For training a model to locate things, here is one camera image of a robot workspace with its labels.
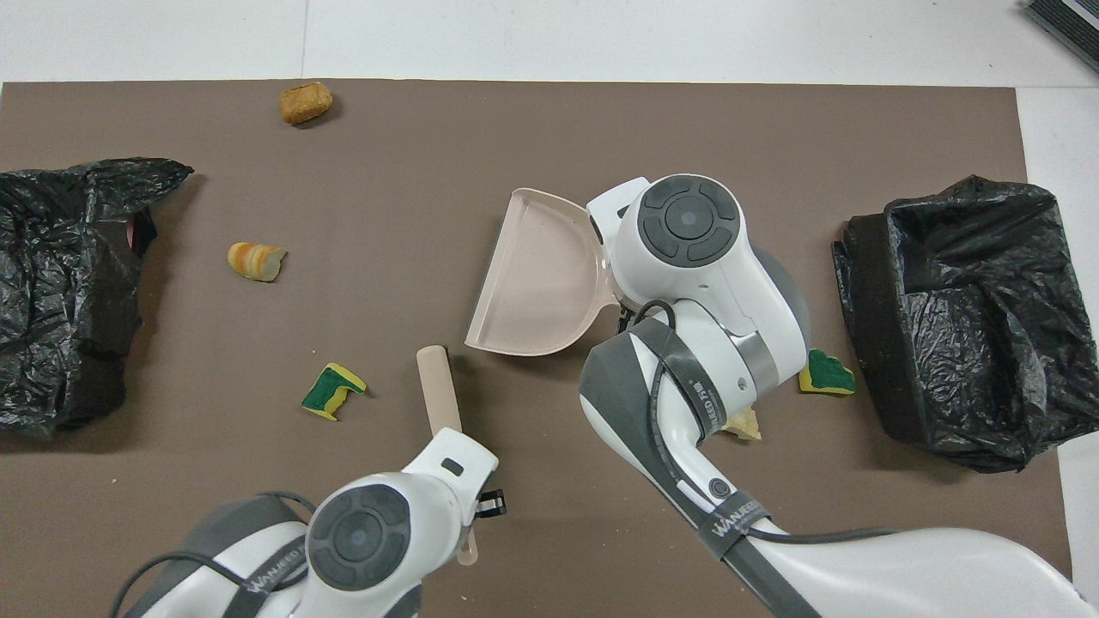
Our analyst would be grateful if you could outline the beige hand brush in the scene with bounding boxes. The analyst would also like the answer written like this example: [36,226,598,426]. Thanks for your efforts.
[416,345,478,567]

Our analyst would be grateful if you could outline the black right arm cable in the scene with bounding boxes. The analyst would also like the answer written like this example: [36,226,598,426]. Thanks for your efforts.
[631,300,898,618]

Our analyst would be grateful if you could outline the green and yellow sponge piece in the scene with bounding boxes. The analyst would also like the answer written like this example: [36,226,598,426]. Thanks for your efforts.
[798,348,857,396]
[301,362,367,422]

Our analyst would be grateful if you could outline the pale bread piece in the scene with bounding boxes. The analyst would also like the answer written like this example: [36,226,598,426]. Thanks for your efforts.
[721,407,762,442]

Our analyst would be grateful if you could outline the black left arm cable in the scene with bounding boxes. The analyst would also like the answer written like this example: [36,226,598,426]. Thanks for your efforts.
[110,491,319,618]

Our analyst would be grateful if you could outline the orange striped croissant piece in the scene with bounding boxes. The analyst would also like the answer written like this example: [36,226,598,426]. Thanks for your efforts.
[228,242,288,283]

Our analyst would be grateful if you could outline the crumpled black bag over bin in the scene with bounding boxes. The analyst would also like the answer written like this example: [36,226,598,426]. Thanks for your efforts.
[0,157,195,439]

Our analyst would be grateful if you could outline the open black bag lined bin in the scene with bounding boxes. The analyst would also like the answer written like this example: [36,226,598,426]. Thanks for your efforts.
[830,175,1099,474]

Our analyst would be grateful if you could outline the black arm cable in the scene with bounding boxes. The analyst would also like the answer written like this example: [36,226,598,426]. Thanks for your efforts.
[110,491,319,618]
[631,300,898,618]

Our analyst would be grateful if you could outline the beige plastic dustpan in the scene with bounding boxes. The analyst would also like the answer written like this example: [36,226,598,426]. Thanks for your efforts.
[464,188,619,357]

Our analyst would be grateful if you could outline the dark ribbed box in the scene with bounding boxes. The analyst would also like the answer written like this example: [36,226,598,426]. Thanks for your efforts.
[1022,0,1099,51]

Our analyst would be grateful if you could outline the brown table mat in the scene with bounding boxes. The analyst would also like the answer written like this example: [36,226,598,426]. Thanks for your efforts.
[0,80,1076,618]

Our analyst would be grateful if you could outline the brown bread chunk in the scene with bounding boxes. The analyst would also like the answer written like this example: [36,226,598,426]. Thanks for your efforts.
[278,82,334,126]

